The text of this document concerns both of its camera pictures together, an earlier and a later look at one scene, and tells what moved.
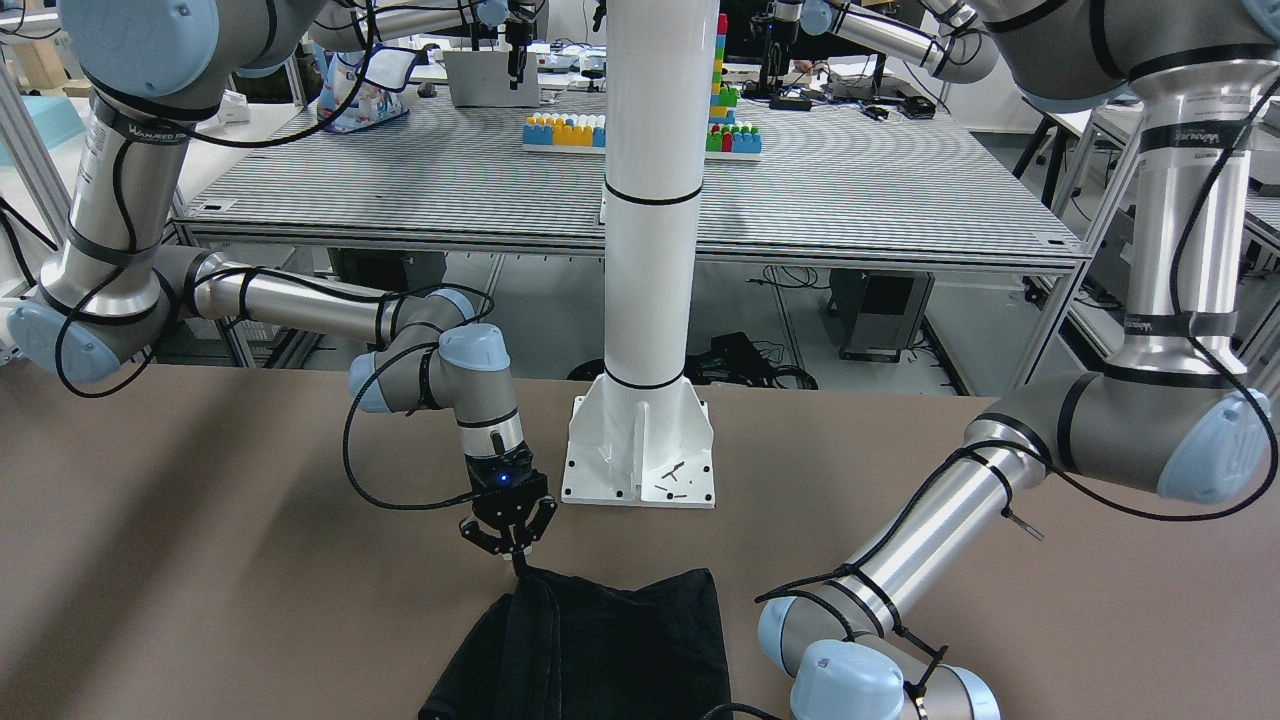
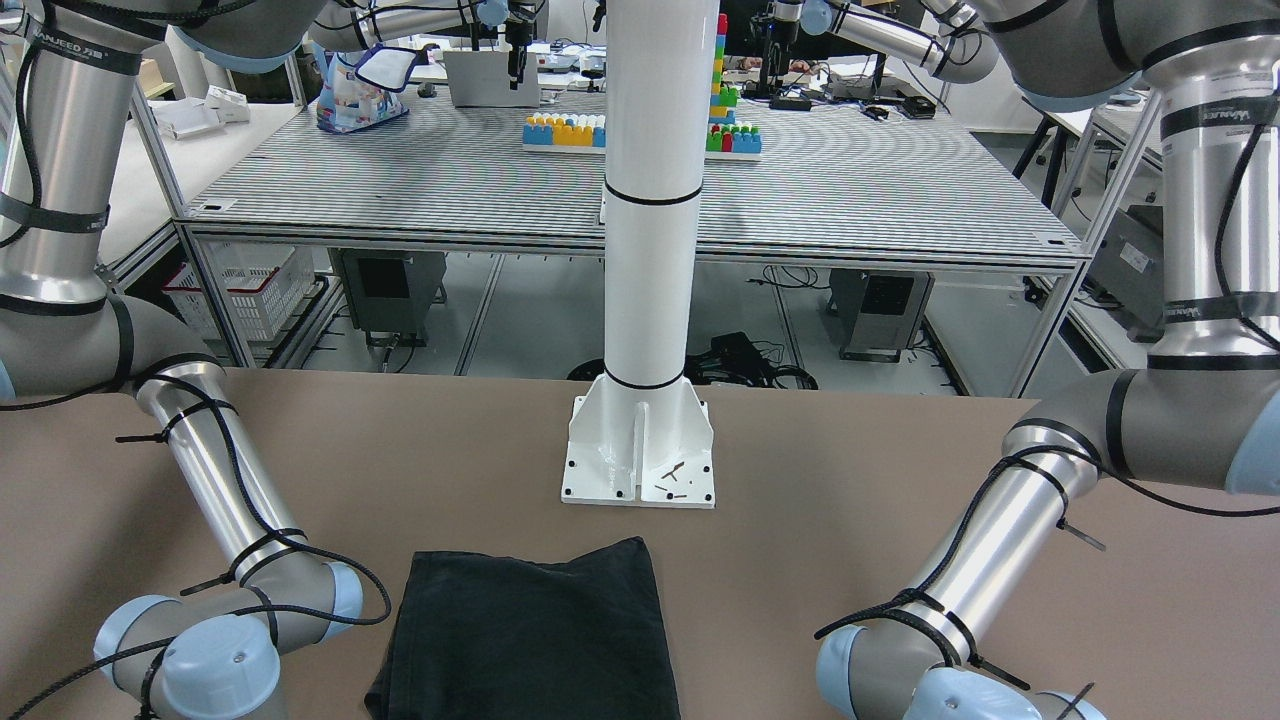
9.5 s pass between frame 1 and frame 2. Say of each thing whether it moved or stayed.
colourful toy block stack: stayed
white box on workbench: stayed
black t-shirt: moved
